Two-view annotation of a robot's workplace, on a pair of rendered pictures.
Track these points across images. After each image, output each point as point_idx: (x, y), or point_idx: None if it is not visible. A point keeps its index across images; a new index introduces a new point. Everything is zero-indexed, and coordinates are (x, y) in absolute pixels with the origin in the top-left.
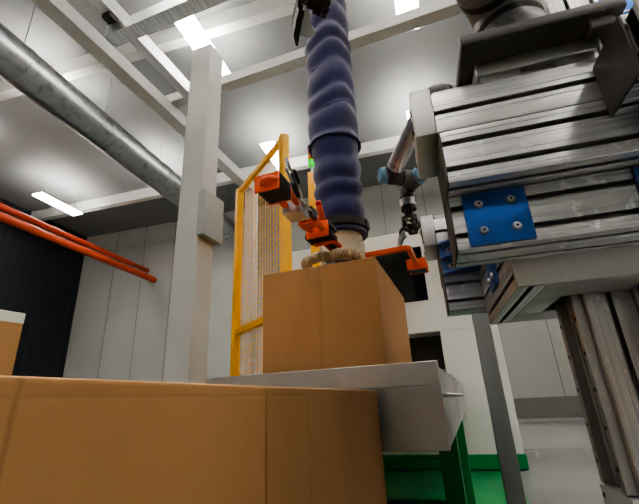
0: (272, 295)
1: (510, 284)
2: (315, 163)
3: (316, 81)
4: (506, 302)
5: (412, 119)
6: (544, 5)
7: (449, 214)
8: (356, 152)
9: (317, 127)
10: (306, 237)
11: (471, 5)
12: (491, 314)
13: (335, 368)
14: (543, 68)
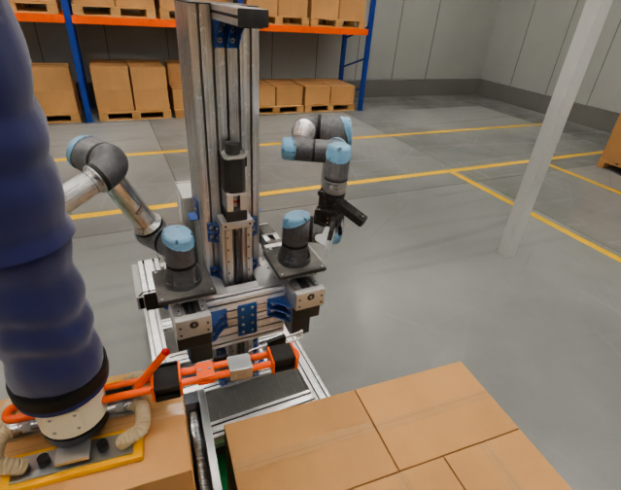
0: (192, 472)
1: (275, 331)
2: (49, 290)
3: (26, 84)
4: (260, 336)
5: (323, 297)
6: (256, 194)
7: (308, 322)
8: None
9: (56, 216)
10: (183, 393)
11: (313, 242)
12: (221, 345)
13: (214, 445)
14: None
